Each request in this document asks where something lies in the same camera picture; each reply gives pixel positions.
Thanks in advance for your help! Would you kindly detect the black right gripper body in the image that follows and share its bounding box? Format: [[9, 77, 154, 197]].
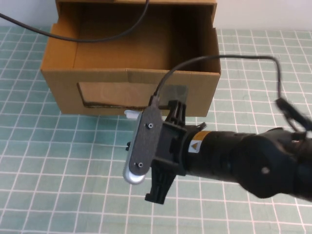
[[145, 99, 208, 205]]

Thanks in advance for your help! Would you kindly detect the cardboard drawer with window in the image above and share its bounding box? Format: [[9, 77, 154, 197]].
[[40, 1, 221, 118]]

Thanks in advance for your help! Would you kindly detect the cardboard shoe box shell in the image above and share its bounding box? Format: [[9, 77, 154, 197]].
[[55, 0, 217, 29]]

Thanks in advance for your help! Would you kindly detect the green checkered tablecloth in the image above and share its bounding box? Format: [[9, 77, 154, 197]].
[[0, 26, 312, 234]]

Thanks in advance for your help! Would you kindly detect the silver wrist camera black plate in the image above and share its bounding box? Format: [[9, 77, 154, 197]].
[[122, 106, 164, 187]]

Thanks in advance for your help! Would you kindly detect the white plastic drawer handle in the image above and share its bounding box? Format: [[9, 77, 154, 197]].
[[124, 110, 141, 120]]

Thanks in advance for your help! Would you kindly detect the black camera cable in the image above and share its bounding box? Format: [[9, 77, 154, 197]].
[[149, 55, 284, 108]]

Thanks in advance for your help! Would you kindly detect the black hanging cable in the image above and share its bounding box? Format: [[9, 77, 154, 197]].
[[0, 0, 151, 43]]

